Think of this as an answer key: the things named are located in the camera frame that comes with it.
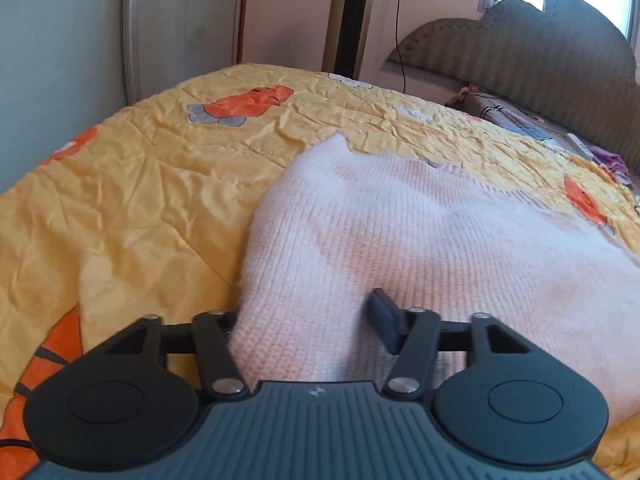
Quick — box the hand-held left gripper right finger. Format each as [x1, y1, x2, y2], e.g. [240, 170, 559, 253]
[368, 288, 533, 400]

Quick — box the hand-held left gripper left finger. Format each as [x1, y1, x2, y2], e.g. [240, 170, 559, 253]
[100, 310, 251, 402]

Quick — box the pink knitted sweater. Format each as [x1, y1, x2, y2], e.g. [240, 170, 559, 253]
[227, 132, 640, 426]

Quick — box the yellow printed quilt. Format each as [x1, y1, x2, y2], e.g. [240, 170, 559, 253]
[0, 62, 640, 476]

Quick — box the white remote control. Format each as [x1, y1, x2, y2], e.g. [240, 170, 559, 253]
[566, 132, 593, 161]

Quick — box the purple cloth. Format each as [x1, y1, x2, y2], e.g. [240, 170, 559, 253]
[590, 145, 633, 188]

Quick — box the grey padded headboard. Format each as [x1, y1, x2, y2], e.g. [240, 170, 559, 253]
[381, 0, 638, 168]

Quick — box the gold tower air conditioner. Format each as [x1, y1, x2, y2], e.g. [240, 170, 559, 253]
[321, 0, 378, 83]

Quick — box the white wardrobe with flower decals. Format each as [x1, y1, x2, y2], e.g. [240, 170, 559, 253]
[0, 0, 246, 196]

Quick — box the black power cable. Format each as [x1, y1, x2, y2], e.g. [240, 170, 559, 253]
[395, 0, 407, 93]

